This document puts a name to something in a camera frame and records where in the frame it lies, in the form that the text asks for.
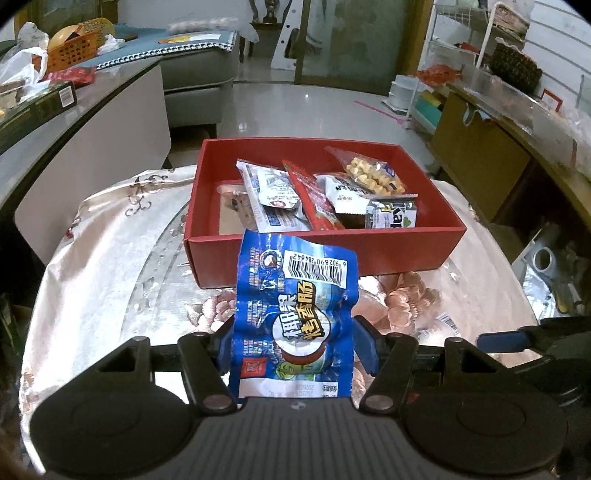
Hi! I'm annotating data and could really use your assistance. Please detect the orange plastic basket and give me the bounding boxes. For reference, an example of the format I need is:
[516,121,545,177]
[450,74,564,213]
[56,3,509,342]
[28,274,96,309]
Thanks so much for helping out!
[46,30,103,75]

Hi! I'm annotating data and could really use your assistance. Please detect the grey sofa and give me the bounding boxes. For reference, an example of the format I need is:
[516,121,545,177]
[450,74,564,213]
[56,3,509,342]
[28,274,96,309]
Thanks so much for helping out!
[115,25,242,128]

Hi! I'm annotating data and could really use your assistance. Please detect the white blue packet with barcode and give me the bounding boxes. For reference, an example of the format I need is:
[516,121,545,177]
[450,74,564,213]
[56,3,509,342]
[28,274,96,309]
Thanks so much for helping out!
[236,159,315,234]

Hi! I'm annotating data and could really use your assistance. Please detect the red gummy packet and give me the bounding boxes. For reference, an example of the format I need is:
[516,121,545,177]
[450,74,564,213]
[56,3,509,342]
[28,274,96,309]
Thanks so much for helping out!
[281,159,346,230]

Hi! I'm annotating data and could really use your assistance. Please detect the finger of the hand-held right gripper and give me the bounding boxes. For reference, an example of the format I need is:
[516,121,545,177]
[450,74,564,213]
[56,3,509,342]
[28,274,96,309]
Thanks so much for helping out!
[477,318,591,356]

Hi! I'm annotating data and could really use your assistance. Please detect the teal storage box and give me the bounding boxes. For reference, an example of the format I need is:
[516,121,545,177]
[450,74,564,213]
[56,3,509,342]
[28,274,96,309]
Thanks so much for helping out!
[411,90,444,133]

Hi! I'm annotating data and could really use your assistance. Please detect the blue patterned sofa cover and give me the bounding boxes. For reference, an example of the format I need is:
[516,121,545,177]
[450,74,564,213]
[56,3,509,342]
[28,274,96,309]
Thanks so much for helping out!
[95,25,241,71]

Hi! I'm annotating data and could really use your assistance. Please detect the green white carton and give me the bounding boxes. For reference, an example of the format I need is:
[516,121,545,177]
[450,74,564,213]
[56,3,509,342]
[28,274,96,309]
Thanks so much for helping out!
[365,196,420,230]

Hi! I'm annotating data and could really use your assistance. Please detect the white perforated board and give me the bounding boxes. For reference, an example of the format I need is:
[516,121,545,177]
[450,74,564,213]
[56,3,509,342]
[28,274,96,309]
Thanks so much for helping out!
[270,0,305,72]

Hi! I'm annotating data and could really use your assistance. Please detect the dark green box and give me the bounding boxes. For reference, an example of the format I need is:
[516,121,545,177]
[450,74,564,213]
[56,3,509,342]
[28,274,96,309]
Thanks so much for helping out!
[0,80,77,154]

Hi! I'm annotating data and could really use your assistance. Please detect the white wire rack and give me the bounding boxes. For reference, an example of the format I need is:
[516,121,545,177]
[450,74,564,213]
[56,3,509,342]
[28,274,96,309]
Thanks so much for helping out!
[418,0,532,134]

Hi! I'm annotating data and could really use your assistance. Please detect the yellow plastic strainer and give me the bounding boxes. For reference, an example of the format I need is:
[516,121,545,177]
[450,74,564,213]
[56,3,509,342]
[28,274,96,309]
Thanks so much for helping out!
[50,17,116,49]

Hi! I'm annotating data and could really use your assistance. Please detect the grey top white cabinet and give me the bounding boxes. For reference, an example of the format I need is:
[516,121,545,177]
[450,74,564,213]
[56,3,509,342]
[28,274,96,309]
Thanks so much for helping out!
[0,60,172,265]

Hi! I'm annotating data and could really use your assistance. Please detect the wooden framed glass door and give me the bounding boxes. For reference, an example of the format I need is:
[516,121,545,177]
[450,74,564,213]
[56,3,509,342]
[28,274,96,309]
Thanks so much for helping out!
[295,0,435,96]

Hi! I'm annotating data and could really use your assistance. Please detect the dark woven basket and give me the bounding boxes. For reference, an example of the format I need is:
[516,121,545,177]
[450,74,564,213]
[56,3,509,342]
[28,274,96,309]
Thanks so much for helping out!
[489,41,543,94]

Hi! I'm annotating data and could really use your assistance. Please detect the red cardboard box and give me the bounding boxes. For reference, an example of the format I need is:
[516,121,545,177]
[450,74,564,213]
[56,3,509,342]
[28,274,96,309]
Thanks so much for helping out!
[183,137,467,289]

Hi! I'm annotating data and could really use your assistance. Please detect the small white plastic bag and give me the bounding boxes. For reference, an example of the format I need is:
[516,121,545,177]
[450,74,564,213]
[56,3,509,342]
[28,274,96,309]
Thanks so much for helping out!
[17,22,49,49]

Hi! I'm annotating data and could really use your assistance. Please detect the pink strip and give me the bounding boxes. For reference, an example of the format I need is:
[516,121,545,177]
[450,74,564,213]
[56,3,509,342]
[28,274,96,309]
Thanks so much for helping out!
[355,100,407,126]

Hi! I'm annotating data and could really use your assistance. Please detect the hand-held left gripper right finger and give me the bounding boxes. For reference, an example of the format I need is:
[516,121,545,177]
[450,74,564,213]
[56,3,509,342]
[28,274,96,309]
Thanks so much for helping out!
[352,316,502,412]

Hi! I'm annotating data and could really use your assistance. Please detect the large white plastic bag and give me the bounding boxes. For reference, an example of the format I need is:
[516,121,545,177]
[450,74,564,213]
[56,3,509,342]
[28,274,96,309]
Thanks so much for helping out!
[0,46,49,100]

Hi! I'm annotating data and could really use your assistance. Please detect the yellow waffle cracker packet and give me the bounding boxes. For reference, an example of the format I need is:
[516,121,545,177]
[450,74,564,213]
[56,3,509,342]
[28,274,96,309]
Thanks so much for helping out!
[324,146,408,195]

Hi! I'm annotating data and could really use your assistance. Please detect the wooden cabinet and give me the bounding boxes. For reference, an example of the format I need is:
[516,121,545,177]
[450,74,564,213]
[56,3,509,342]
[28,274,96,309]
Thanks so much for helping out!
[429,83,591,228]

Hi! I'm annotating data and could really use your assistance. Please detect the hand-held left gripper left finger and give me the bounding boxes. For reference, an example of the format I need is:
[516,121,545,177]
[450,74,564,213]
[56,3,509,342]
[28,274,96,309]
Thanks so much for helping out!
[95,318,238,412]

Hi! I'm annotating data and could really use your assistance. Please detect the red paper decoration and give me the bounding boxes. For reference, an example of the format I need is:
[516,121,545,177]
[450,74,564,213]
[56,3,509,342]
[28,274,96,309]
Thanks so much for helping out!
[418,65,462,88]

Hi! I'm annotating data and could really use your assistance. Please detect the framed wall picture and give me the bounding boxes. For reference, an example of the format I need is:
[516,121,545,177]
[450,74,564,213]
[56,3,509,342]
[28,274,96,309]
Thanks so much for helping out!
[14,0,118,35]

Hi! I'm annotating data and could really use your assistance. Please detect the white stacked containers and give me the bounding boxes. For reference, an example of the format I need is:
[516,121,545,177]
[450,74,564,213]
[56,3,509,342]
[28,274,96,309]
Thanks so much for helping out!
[383,74,419,116]

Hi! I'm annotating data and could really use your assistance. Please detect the floral satin tablecloth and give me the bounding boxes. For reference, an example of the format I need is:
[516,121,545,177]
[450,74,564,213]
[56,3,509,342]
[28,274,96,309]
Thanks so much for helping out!
[18,164,541,416]

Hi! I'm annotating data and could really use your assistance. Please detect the blue snack packet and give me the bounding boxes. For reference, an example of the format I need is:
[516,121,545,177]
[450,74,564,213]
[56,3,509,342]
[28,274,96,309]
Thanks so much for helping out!
[229,229,360,400]

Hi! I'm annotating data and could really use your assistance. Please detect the dark wooden chair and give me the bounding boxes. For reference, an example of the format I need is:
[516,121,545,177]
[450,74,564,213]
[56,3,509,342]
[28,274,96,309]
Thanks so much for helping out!
[249,0,289,57]

